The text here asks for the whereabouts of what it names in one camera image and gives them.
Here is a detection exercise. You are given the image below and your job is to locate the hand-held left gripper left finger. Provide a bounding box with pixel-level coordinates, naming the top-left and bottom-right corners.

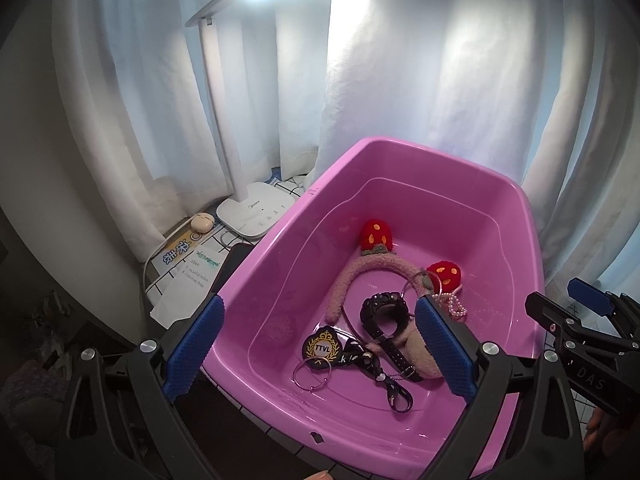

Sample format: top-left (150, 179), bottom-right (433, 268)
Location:
top-left (54, 294), bottom-right (226, 480)

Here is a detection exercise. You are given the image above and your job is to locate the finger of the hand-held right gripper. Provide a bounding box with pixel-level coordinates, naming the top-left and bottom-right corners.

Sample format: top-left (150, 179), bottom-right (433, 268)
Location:
top-left (525, 292), bottom-right (601, 352)
top-left (567, 277), bottom-right (640, 318)

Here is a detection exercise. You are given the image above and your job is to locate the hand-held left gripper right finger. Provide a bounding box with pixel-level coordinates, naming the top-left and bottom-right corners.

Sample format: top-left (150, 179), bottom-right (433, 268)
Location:
top-left (415, 294), bottom-right (586, 480)

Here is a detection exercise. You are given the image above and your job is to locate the black digital wristwatch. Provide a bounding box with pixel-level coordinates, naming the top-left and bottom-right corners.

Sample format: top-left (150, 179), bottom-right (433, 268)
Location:
top-left (360, 291), bottom-right (423, 383)

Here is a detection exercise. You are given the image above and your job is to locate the pink plastic basin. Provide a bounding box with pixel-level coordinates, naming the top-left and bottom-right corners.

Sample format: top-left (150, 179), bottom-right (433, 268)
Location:
top-left (200, 136), bottom-right (546, 480)

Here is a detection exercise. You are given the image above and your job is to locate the person's right hand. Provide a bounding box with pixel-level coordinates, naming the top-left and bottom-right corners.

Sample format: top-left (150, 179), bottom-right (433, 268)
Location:
top-left (584, 405), bottom-right (640, 480)

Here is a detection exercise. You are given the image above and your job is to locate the white printed paper sheet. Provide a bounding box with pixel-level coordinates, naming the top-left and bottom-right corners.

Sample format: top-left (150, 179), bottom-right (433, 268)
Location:
top-left (150, 245), bottom-right (226, 331)

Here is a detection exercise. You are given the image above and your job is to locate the thin silver hoop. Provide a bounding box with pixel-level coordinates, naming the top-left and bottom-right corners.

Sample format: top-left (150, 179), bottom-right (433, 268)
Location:
top-left (401, 271), bottom-right (438, 316)

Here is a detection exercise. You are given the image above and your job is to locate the black flat object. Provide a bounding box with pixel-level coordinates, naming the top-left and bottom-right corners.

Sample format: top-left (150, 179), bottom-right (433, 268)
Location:
top-left (215, 242), bottom-right (261, 297)

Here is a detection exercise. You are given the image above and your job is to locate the blue yellow printed box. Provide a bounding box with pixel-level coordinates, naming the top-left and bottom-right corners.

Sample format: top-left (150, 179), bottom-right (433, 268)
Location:
top-left (145, 225), bottom-right (211, 277)

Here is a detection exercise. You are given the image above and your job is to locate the pink strawberry fluffy headband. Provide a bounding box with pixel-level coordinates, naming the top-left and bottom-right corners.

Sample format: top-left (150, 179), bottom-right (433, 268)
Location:
top-left (325, 217), bottom-right (463, 323)

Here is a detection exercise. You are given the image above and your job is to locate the black gold embroidered badge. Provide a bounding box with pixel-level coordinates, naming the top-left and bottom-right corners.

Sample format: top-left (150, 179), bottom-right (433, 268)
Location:
top-left (301, 325), bottom-right (347, 361)

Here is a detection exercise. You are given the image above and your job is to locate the cream earbud case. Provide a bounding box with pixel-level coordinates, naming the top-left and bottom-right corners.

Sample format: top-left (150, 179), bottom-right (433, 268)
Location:
top-left (177, 212), bottom-right (217, 233)

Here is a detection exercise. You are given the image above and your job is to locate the white desk lamp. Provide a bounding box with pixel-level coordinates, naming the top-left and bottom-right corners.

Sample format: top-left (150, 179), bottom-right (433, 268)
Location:
top-left (184, 0), bottom-right (298, 240)

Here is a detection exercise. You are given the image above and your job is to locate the dark patterned cloth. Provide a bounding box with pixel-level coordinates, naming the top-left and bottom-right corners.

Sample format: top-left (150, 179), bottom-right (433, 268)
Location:
top-left (0, 355), bottom-right (76, 461)

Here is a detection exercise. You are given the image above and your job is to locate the white curtain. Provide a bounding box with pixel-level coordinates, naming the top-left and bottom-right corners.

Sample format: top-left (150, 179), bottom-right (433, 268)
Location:
top-left (50, 0), bottom-right (640, 311)

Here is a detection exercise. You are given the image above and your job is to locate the pearl bracelet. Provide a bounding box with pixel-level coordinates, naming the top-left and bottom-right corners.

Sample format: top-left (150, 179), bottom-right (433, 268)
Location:
top-left (432, 287), bottom-right (468, 320)

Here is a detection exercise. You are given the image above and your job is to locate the black lanyard with metal clasp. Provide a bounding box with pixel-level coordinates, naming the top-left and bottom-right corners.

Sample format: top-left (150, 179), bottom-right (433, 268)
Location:
top-left (332, 337), bottom-right (416, 413)

